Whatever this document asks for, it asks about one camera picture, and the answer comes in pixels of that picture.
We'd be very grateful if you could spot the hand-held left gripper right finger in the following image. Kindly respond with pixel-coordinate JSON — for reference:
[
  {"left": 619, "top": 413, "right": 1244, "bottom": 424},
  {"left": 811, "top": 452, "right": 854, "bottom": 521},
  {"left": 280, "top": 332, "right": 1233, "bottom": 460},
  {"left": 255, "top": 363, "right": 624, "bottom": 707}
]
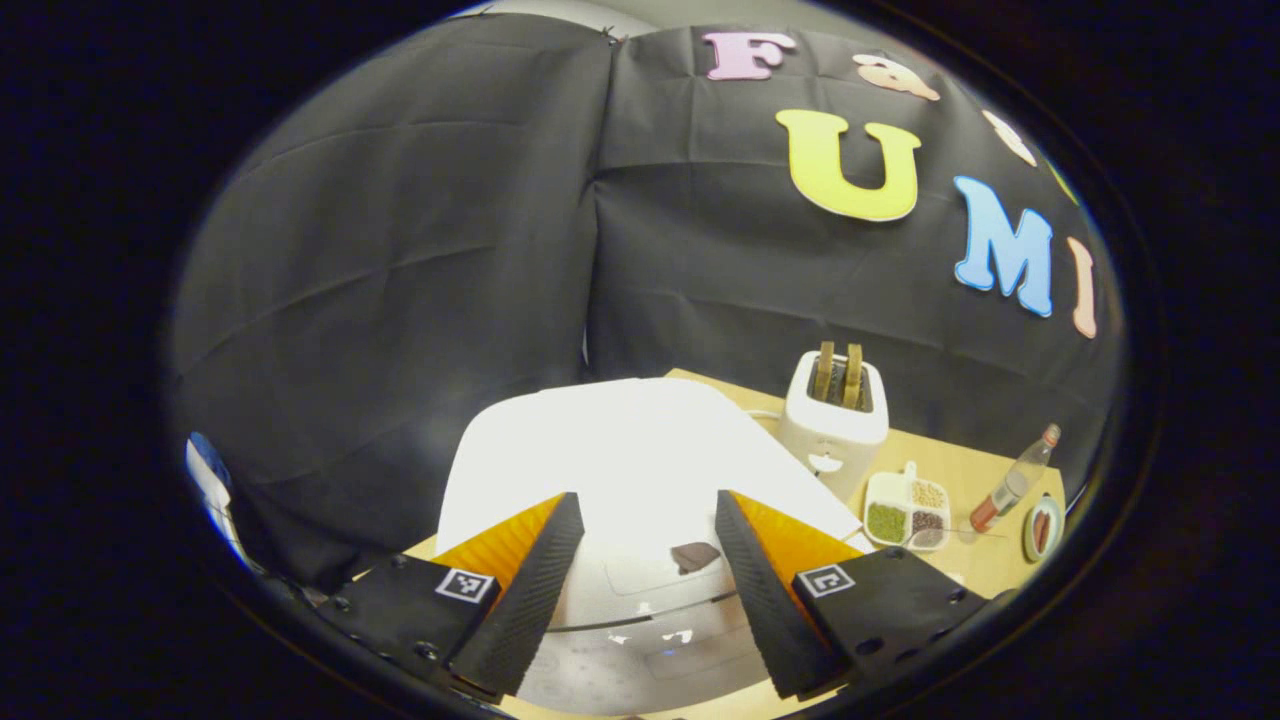
[{"left": 715, "top": 490, "right": 991, "bottom": 701}]

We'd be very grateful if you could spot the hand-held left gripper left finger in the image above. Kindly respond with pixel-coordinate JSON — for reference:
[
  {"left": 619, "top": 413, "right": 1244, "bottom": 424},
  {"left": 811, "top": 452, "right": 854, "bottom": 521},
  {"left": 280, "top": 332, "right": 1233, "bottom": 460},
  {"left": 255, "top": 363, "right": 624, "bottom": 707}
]
[{"left": 320, "top": 492, "right": 586, "bottom": 701}]

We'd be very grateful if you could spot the white rice cooker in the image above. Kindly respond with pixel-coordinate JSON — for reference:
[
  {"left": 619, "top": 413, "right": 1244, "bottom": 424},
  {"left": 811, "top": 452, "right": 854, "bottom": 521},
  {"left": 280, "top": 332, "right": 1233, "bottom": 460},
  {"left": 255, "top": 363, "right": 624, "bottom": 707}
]
[{"left": 437, "top": 377, "right": 866, "bottom": 716}]

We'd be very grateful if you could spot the white divided grain dish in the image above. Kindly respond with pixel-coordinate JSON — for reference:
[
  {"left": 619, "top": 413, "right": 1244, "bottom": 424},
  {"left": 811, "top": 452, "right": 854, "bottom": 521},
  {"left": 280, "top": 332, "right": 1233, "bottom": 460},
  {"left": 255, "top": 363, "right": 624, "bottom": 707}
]
[{"left": 863, "top": 461, "right": 951, "bottom": 553}]

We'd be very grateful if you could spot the white toaster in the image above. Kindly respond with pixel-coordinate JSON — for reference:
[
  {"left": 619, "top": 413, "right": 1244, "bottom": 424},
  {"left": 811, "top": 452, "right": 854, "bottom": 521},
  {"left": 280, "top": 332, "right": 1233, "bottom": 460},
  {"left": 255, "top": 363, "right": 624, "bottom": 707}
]
[{"left": 778, "top": 350, "right": 891, "bottom": 501}]

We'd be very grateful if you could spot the clear bottle with red cap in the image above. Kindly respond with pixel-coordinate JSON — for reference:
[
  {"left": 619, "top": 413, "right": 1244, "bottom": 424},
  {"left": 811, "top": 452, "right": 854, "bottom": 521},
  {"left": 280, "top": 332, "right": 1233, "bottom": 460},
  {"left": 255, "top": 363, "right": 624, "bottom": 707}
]
[{"left": 968, "top": 423, "right": 1063, "bottom": 534}]

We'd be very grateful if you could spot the pale green plate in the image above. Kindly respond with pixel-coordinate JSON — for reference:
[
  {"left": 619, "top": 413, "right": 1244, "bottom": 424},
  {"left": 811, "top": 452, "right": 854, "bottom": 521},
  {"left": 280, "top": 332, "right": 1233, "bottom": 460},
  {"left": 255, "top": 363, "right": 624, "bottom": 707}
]
[{"left": 1023, "top": 495, "right": 1067, "bottom": 563}]

